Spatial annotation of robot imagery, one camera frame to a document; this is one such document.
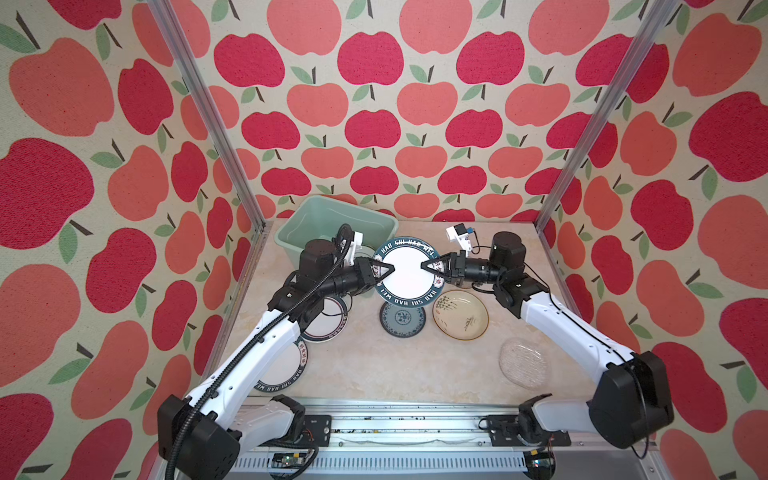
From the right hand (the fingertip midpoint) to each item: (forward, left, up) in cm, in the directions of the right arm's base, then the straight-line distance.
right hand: (429, 265), depth 70 cm
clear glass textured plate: (-9, -31, -32) cm, 45 cm away
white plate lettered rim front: (-19, +37, -30) cm, 51 cm away
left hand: (-4, +7, +1) cm, 8 cm away
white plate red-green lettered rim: (-5, +4, -2) cm, 7 cm away
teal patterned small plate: (0, +5, -30) cm, 30 cm away
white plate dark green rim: (-3, +28, -30) cm, 41 cm away
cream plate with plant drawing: (+4, -13, -29) cm, 32 cm away
